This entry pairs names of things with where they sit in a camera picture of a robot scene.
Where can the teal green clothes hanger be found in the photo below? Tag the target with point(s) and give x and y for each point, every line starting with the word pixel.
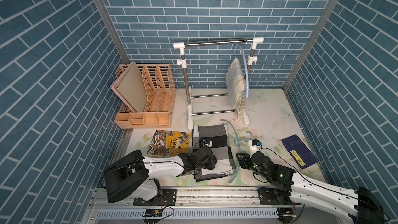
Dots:
pixel 237 141

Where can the dark blue notebook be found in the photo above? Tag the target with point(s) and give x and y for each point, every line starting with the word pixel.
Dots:
pixel 299 151

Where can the green circuit board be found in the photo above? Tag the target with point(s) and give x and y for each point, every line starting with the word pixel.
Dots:
pixel 153 213

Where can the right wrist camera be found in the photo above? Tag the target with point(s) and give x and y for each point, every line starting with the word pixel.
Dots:
pixel 255 146

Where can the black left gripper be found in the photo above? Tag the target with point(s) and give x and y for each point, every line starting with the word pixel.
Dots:
pixel 211 162

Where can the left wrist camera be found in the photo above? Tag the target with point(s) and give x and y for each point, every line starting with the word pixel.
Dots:
pixel 206 142

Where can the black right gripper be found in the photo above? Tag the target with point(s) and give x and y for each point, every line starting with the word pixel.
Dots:
pixel 243 160

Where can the beige folder board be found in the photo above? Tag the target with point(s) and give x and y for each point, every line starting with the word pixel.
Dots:
pixel 129 87

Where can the black mounting plate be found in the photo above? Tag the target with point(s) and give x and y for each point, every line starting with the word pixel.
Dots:
pixel 166 198
pixel 270 196

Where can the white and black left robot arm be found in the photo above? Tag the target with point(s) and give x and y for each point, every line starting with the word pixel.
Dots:
pixel 138 176

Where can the black grey checkered mat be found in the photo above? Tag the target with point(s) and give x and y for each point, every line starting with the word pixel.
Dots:
pixel 220 148

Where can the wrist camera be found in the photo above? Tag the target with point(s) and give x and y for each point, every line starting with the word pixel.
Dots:
pixel 206 142
pixel 255 146

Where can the plaid cream blue scarf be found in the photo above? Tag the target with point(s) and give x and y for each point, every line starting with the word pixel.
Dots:
pixel 236 86

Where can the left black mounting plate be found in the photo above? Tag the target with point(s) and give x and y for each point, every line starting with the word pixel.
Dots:
pixel 166 198

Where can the light blue clothes hanger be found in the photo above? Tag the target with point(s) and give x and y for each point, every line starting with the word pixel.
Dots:
pixel 239 52

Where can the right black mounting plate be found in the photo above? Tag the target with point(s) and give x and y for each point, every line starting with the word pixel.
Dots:
pixel 270 196

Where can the orange plastic file organizer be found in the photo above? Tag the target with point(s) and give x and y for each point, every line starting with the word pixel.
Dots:
pixel 161 93

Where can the yellow illustrated book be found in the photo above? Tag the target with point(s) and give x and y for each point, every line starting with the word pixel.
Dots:
pixel 169 143

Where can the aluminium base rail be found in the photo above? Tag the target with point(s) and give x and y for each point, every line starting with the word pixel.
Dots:
pixel 196 204

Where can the white and steel clothes rack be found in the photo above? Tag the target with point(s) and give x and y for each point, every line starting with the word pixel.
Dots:
pixel 249 45

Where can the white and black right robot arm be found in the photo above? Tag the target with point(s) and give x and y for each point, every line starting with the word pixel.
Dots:
pixel 290 186

